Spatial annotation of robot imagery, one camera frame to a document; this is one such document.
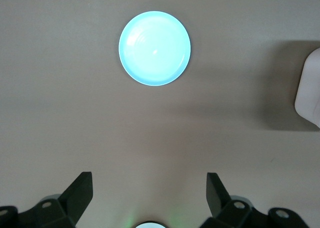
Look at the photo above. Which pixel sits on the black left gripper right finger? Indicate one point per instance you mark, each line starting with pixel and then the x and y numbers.
pixel 220 205

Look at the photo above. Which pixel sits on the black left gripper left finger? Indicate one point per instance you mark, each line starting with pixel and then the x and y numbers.
pixel 72 203

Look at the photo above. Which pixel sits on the white lidded storage box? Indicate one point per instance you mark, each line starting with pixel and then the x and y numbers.
pixel 310 93

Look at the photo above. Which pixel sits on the brown table cover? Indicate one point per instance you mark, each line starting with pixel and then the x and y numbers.
pixel 50 113

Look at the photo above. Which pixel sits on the light blue round plate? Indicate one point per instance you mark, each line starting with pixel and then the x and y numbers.
pixel 155 48

